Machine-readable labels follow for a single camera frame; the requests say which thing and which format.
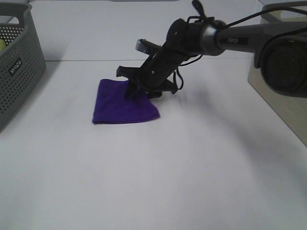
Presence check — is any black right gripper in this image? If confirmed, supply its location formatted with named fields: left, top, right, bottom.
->
left=116, top=19, right=189, bottom=99

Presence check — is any purple towel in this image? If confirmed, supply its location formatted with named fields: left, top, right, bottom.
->
left=92, top=79, right=160, bottom=124

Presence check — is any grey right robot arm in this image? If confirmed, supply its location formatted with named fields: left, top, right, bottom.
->
left=117, top=17, right=307, bottom=98

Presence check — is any grey perforated plastic basket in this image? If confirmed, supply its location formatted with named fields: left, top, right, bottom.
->
left=0, top=2, right=46, bottom=129

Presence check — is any yellow-green item in basket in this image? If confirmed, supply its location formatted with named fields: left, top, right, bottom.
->
left=0, top=39, right=6, bottom=52

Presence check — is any beige storage bin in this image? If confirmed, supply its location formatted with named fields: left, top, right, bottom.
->
left=248, top=3, right=307, bottom=120

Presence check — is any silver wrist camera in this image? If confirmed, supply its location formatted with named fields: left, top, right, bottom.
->
left=135, top=39, right=160, bottom=55

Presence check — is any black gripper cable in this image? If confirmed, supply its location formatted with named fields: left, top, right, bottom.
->
left=173, top=54, right=203, bottom=91

